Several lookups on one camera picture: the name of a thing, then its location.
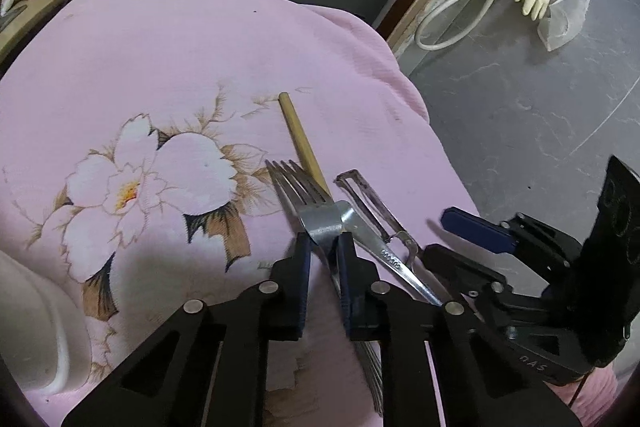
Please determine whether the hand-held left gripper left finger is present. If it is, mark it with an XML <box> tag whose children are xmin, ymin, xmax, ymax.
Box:
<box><xmin>61</xmin><ymin>232</ymin><xmax>313</xmax><ymax>427</ymax></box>

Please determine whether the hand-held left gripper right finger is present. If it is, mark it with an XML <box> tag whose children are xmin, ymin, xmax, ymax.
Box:
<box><xmin>336</xmin><ymin>231</ymin><xmax>586</xmax><ymax>427</ymax></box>

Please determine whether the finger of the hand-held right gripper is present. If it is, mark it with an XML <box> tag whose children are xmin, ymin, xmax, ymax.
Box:
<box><xmin>424</xmin><ymin>243</ymin><xmax>508</xmax><ymax>304</ymax></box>
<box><xmin>440</xmin><ymin>206</ymin><xmax>583</xmax><ymax>270</ymax></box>

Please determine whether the steel cutlery with patterned handle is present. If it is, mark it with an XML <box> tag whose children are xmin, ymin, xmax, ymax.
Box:
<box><xmin>341</xmin><ymin>201</ymin><xmax>446</xmax><ymax>308</ymax></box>

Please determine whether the steel fork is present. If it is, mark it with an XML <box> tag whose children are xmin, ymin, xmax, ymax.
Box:
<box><xmin>265</xmin><ymin>158</ymin><xmax>385</xmax><ymax>418</ymax></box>

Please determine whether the steel peeler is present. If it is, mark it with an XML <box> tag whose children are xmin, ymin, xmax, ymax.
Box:
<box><xmin>334</xmin><ymin>169</ymin><xmax>452</xmax><ymax>304</ymax></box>

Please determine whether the wooden chopstick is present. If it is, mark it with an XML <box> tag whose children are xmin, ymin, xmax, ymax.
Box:
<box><xmin>278</xmin><ymin>92</ymin><xmax>335</xmax><ymax>202</ymax></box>

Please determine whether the white plastic utensil holder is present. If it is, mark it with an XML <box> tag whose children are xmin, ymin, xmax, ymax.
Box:
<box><xmin>0</xmin><ymin>251</ymin><xmax>92</xmax><ymax>396</ymax></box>

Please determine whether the white mesh bag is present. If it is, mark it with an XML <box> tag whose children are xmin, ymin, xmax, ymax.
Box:
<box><xmin>537</xmin><ymin>0</ymin><xmax>594</xmax><ymax>52</ymax></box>

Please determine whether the pink floral blanket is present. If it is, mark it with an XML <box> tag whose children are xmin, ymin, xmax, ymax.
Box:
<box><xmin>0</xmin><ymin>0</ymin><xmax>621</xmax><ymax>427</ymax></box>

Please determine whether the white hose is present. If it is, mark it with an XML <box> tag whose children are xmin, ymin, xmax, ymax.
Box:
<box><xmin>415</xmin><ymin>0</ymin><xmax>533</xmax><ymax>52</ymax></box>

